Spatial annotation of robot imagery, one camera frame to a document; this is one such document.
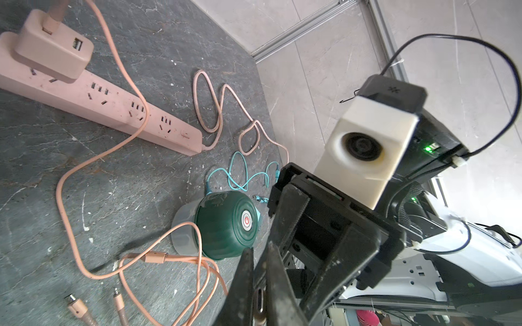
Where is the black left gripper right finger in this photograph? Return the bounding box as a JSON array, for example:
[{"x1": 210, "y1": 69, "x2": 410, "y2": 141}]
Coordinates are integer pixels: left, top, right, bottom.
[{"x1": 266, "y1": 242, "x2": 308, "y2": 325}]

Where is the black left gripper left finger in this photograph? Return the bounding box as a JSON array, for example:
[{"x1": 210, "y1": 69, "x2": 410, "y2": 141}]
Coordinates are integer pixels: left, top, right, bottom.
[{"x1": 213, "y1": 248, "x2": 254, "y2": 326}]

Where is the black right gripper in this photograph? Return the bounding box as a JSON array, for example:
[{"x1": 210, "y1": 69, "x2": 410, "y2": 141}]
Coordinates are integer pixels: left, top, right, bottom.
[{"x1": 268, "y1": 163, "x2": 406, "y2": 321}]

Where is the teal USB cable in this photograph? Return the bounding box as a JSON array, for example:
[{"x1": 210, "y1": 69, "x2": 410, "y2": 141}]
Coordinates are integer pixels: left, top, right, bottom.
[{"x1": 204, "y1": 150, "x2": 282, "y2": 205}]

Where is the pink USB cable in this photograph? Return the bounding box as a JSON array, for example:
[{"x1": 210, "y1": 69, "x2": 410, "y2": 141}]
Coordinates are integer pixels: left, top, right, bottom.
[{"x1": 40, "y1": 0, "x2": 229, "y2": 326}]

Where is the pink power strip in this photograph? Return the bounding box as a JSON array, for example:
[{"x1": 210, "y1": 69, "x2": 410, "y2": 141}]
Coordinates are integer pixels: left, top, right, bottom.
[{"x1": 1, "y1": 32, "x2": 203, "y2": 156}]

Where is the pink USB charger adapter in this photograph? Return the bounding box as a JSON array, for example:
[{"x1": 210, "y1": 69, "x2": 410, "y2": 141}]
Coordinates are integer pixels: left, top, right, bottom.
[{"x1": 14, "y1": 1, "x2": 94, "y2": 84}]

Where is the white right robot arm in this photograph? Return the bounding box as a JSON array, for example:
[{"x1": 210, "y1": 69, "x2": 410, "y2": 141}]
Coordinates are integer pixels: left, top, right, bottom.
[{"x1": 254, "y1": 72, "x2": 521, "y2": 323}]

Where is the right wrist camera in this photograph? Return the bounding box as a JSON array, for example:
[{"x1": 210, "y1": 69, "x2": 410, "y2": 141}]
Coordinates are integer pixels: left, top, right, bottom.
[{"x1": 314, "y1": 75, "x2": 428, "y2": 209}]

